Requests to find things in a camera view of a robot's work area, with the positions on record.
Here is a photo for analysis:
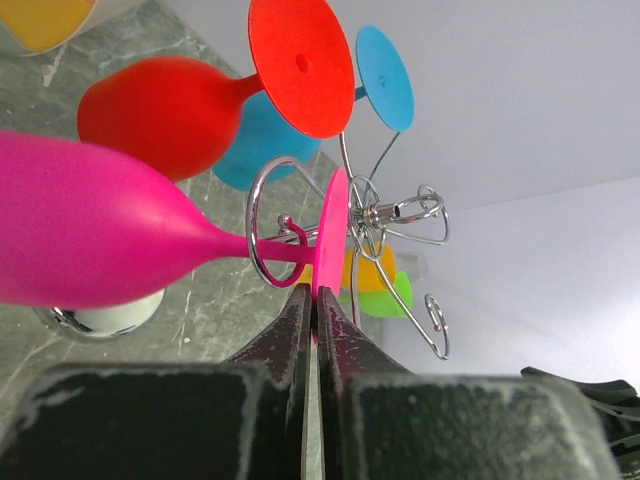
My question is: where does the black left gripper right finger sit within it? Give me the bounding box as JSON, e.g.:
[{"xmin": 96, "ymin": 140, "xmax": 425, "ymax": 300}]
[{"xmin": 316, "ymin": 288, "xmax": 620, "ymax": 479}]

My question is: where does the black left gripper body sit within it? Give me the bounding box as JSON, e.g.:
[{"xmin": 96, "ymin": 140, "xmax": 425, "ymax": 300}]
[{"xmin": 521, "ymin": 366, "xmax": 639, "ymax": 479}]

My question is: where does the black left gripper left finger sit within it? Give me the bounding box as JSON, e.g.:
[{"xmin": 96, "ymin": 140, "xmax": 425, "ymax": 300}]
[{"xmin": 1, "ymin": 286, "xmax": 313, "ymax": 479}]

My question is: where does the green wine glass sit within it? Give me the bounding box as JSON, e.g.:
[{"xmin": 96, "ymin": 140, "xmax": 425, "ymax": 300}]
[{"xmin": 358, "ymin": 269, "xmax": 413, "ymax": 318}]

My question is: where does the orange wine glass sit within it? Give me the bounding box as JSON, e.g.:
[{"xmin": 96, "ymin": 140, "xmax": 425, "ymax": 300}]
[{"xmin": 341, "ymin": 244, "xmax": 397, "ymax": 292}]

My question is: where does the chrome wine glass rack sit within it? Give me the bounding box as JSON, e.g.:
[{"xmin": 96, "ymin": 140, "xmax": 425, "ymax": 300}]
[{"xmin": 32, "ymin": 132, "xmax": 452, "ymax": 361}]

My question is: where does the pink wine glass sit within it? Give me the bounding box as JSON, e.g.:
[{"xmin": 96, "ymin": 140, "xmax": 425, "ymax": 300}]
[{"xmin": 1, "ymin": 131, "xmax": 349, "ymax": 310}]

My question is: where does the blue wine glass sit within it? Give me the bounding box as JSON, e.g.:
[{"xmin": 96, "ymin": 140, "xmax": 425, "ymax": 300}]
[{"xmin": 210, "ymin": 24, "xmax": 416, "ymax": 192}]

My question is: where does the red wine glass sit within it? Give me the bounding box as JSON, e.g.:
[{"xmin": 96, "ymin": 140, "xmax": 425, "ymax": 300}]
[{"xmin": 77, "ymin": 0, "xmax": 355, "ymax": 182}]

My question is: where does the clear wine glass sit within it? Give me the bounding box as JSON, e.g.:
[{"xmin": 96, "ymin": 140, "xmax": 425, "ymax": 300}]
[{"xmin": 395, "ymin": 252, "xmax": 428, "ymax": 281}]

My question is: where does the white round container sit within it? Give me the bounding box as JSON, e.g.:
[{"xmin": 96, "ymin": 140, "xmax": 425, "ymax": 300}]
[{"xmin": 1, "ymin": 0, "xmax": 141, "ymax": 56}]

